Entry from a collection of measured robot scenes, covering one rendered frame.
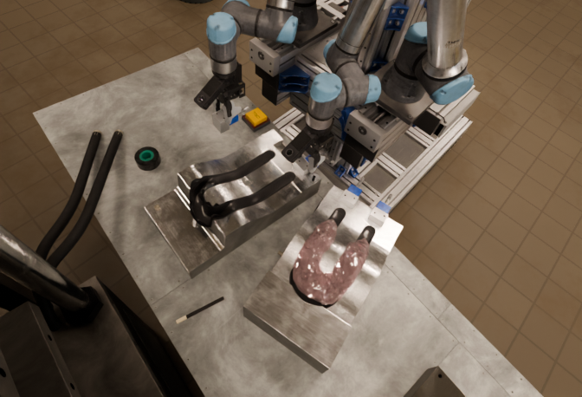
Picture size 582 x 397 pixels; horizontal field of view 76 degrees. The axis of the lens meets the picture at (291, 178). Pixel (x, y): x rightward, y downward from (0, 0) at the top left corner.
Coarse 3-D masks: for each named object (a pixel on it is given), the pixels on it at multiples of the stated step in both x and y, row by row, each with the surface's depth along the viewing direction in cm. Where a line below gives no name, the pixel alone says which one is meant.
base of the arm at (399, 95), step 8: (392, 72) 120; (400, 72) 117; (384, 80) 125; (392, 80) 121; (400, 80) 119; (408, 80) 117; (416, 80) 117; (384, 88) 125; (392, 88) 121; (400, 88) 120; (408, 88) 119; (416, 88) 119; (392, 96) 123; (400, 96) 121; (408, 96) 123; (416, 96) 121
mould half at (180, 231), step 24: (264, 144) 127; (192, 168) 113; (216, 168) 117; (264, 168) 122; (288, 168) 122; (216, 192) 110; (240, 192) 114; (288, 192) 117; (312, 192) 125; (168, 216) 112; (240, 216) 107; (264, 216) 111; (168, 240) 108; (192, 240) 108; (216, 240) 109; (240, 240) 112; (192, 264) 104
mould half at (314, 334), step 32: (352, 224) 117; (384, 224) 118; (288, 256) 107; (384, 256) 111; (256, 288) 98; (288, 288) 98; (352, 288) 103; (256, 320) 97; (288, 320) 94; (320, 320) 95; (352, 320) 99; (320, 352) 90
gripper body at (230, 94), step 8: (240, 64) 110; (216, 72) 106; (232, 72) 107; (240, 72) 111; (232, 80) 112; (240, 80) 114; (224, 88) 112; (232, 88) 112; (240, 88) 114; (224, 96) 112; (232, 96) 116; (240, 96) 117
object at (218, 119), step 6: (246, 108) 129; (216, 114) 123; (222, 114) 123; (216, 120) 123; (222, 120) 122; (234, 120) 126; (216, 126) 126; (222, 126) 123; (228, 126) 125; (222, 132) 125
